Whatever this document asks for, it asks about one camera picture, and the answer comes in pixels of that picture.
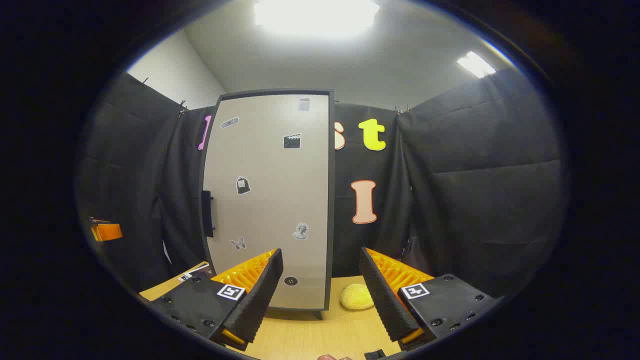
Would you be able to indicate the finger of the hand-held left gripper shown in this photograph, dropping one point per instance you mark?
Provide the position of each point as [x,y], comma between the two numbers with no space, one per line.
[107,231]

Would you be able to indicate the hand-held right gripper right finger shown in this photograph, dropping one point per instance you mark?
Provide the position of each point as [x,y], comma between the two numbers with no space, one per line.
[382,295]

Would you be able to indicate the beige cabinet door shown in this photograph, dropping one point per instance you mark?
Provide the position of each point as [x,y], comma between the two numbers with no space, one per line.
[270,200]

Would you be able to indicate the yellow fluffy round pad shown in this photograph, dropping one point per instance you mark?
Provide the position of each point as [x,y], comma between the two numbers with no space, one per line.
[356,297]

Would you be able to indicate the black backdrop cloth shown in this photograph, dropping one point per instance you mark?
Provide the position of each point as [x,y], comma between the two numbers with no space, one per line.
[475,200]

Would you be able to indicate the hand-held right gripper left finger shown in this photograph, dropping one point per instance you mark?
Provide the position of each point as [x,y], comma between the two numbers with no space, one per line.
[260,295]

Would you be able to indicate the white printed booklet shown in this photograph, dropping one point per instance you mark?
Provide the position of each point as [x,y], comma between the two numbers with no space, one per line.
[195,272]

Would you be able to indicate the small ceiling light panel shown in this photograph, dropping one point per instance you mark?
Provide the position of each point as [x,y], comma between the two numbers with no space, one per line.
[475,64]

